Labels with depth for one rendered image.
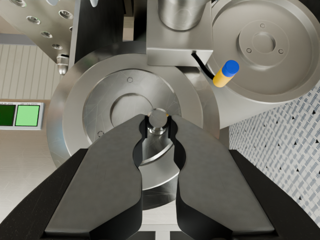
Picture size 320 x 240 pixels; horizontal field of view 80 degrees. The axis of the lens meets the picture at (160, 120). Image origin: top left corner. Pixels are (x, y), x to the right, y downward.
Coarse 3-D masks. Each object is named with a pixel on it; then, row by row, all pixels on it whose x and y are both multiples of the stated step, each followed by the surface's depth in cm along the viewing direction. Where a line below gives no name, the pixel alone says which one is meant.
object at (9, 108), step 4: (0, 108) 48; (4, 108) 48; (8, 108) 48; (12, 108) 48; (0, 112) 48; (4, 112) 48; (8, 112) 48; (12, 112) 48; (0, 116) 48; (4, 116) 48; (8, 116) 48; (12, 116) 48; (0, 120) 48; (4, 120) 48; (8, 120) 48; (0, 124) 48; (4, 124) 48; (8, 124) 48
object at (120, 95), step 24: (120, 72) 15; (144, 72) 15; (96, 96) 15; (120, 96) 15; (144, 96) 15; (168, 96) 15; (96, 120) 14; (120, 120) 14; (144, 144) 14; (168, 144) 14
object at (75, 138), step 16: (96, 64) 16; (112, 64) 16; (128, 64) 16; (144, 64) 17; (80, 80) 16; (96, 80) 16; (176, 80) 16; (80, 96) 16; (192, 96) 16; (64, 112) 16; (80, 112) 16; (192, 112) 16; (64, 128) 15; (80, 128) 15; (80, 144) 15; (160, 160) 15; (144, 176) 15; (160, 176) 15
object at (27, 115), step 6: (18, 108) 48; (24, 108) 48; (30, 108) 48; (36, 108) 49; (18, 114) 48; (24, 114) 48; (30, 114) 48; (36, 114) 48; (18, 120) 48; (24, 120) 48; (30, 120) 48; (36, 120) 48
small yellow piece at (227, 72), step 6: (192, 54) 14; (198, 60) 14; (228, 60) 11; (234, 60) 11; (204, 66) 14; (222, 66) 11; (228, 66) 11; (234, 66) 11; (204, 72) 14; (210, 72) 13; (222, 72) 11; (228, 72) 11; (234, 72) 11; (210, 78) 13; (216, 78) 12; (222, 78) 12; (228, 78) 11; (216, 84) 13; (222, 84) 12
